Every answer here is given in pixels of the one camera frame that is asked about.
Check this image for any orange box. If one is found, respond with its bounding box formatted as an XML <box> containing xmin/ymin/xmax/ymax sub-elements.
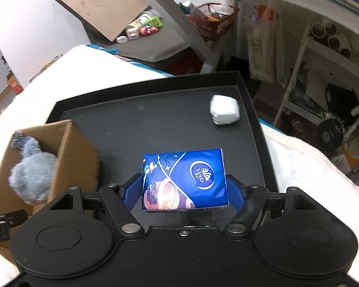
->
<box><xmin>6</xmin><ymin>76</ymin><xmax>24</xmax><ymax>94</ymax></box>

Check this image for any grey knit toy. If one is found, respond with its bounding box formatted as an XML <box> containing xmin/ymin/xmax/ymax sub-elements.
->
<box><xmin>10</xmin><ymin>132</ymin><xmax>42</xmax><ymax>159</ymax></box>

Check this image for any black tray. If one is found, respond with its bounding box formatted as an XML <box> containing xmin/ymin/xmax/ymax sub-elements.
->
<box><xmin>45</xmin><ymin>71</ymin><xmax>280</xmax><ymax>229</ymax></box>

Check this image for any white yellow can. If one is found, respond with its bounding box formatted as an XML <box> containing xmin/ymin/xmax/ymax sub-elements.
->
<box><xmin>130</xmin><ymin>10</ymin><xmax>159</xmax><ymax>27</ymax></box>

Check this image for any white wrapped packet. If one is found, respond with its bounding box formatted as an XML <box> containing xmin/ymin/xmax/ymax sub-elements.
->
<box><xmin>209</xmin><ymin>95</ymin><xmax>239</xmax><ymax>125</ymax></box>

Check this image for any grey fluffy plush toy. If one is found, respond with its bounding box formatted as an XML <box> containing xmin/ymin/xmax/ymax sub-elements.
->
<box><xmin>8</xmin><ymin>152</ymin><xmax>58</xmax><ymax>206</ymax></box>

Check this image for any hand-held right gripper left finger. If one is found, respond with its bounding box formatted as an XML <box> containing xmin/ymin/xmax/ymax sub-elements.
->
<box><xmin>48</xmin><ymin>173</ymin><xmax>145</xmax><ymax>235</ymax></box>

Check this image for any black box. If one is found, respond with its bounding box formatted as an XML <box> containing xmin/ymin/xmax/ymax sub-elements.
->
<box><xmin>325</xmin><ymin>84</ymin><xmax>359</xmax><ymax>120</ymax></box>

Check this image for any cardboard box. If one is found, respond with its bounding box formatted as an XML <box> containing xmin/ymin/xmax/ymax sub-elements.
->
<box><xmin>0</xmin><ymin>120</ymin><xmax>101</xmax><ymax>262</ymax></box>

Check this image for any pale plastic bag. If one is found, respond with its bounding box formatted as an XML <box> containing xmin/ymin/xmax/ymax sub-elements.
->
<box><xmin>247</xmin><ymin>0</ymin><xmax>285</xmax><ymax>83</ymax></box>

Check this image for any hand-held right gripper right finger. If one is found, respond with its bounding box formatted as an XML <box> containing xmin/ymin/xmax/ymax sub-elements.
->
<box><xmin>224</xmin><ymin>174</ymin><xmax>319</xmax><ymax>235</ymax></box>

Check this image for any paper tube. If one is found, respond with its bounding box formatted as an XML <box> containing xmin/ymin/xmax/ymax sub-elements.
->
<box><xmin>327</xmin><ymin>36</ymin><xmax>342</xmax><ymax>51</ymax></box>
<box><xmin>310</xmin><ymin>22</ymin><xmax>328</xmax><ymax>38</ymax></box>
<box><xmin>323</xmin><ymin>18</ymin><xmax>339</xmax><ymax>35</ymax></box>
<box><xmin>339</xmin><ymin>34</ymin><xmax>353</xmax><ymax>59</ymax></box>

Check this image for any white metal rack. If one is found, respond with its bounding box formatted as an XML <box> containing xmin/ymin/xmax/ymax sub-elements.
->
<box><xmin>272</xmin><ymin>21</ymin><xmax>359</xmax><ymax>144</ymax></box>

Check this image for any blue tissue pack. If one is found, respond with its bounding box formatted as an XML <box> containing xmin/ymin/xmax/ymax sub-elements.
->
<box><xmin>141</xmin><ymin>148</ymin><xmax>229</xmax><ymax>213</ymax></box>

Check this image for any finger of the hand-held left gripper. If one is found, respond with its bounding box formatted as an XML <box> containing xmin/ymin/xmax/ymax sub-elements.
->
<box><xmin>0</xmin><ymin>209</ymin><xmax>28</xmax><ymax>226</ymax></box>

